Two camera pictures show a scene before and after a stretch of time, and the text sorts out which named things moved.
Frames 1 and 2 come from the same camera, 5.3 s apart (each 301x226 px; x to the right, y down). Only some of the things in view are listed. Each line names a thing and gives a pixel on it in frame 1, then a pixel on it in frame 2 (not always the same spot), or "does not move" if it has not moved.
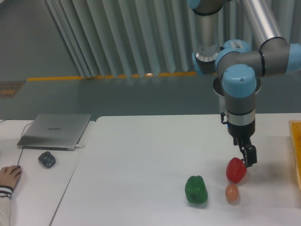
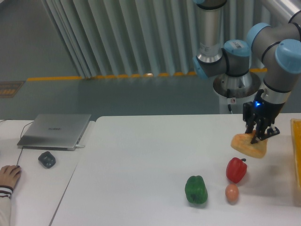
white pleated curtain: (111, 38) does not move
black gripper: (241, 136) to (262, 110)
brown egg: (232, 192) does not move
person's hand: (10, 175) does not move
